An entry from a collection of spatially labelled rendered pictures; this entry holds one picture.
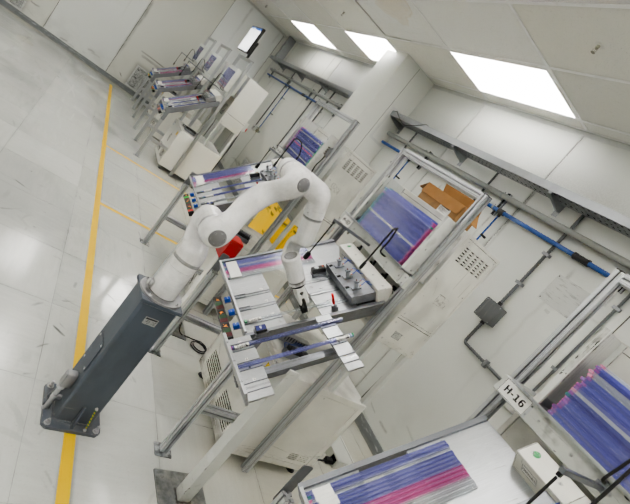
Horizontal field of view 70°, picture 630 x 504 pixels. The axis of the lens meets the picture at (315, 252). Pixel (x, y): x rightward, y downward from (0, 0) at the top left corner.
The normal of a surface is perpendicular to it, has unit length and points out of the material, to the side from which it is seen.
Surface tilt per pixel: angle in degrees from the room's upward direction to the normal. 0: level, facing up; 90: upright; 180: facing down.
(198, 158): 90
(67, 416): 90
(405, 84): 90
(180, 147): 90
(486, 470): 45
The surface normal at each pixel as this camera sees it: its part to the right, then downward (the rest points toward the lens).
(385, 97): 0.34, 0.47
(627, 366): -0.70, -0.45
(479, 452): -0.04, -0.86
